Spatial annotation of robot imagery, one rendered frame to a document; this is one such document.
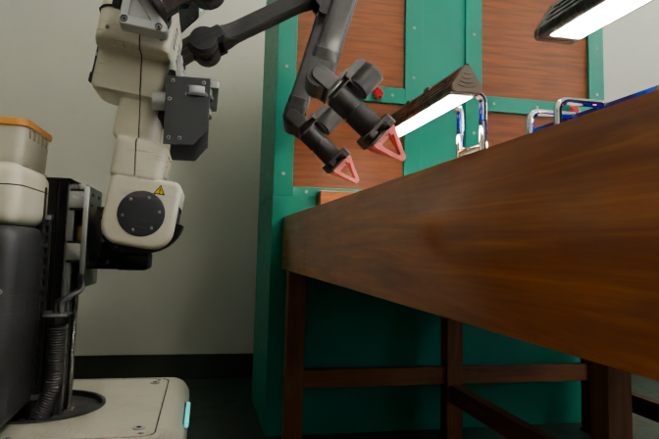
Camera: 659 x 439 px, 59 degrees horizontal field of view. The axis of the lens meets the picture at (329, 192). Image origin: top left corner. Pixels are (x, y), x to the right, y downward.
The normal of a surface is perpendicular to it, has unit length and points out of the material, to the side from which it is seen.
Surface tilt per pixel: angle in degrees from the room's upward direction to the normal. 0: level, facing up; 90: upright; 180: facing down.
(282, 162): 90
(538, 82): 90
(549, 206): 90
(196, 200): 90
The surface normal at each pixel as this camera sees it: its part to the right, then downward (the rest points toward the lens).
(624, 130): -0.98, -0.04
